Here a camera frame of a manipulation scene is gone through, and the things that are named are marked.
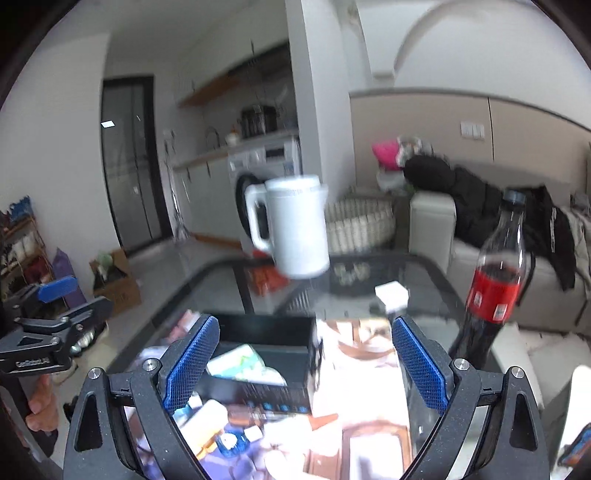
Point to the black storage box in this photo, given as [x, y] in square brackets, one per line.
[263, 361]

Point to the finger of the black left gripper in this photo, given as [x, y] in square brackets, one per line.
[33, 294]
[91, 315]

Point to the pink plush toy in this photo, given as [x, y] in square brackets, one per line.
[387, 154]

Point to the white rectangular case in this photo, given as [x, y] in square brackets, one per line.
[200, 430]

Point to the orange red bag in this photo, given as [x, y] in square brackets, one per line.
[265, 280]

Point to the black pressure cooker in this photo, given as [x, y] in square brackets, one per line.
[258, 120]

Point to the white power adapter cube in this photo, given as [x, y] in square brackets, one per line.
[394, 296]

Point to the white front-load washing machine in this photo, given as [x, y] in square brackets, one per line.
[256, 162]

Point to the white electric kettle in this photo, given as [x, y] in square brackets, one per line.
[287, 221]

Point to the black jacket on sofa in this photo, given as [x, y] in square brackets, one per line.
[547, 230]

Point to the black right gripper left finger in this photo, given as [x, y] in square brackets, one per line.
[99, 442]

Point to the shoe rack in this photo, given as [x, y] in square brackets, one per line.
[24, 258]

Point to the person's left hand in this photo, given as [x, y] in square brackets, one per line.
[44, 416]

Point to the woven white basket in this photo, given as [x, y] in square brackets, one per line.
[359, 225]

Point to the cardboard box on floor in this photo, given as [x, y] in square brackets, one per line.
[113, 280]

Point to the blue small bottle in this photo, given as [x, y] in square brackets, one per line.
[230, 443]

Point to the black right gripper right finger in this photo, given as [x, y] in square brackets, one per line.
[511, 444]

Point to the cola bottle red label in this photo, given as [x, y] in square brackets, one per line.
[496, 284]

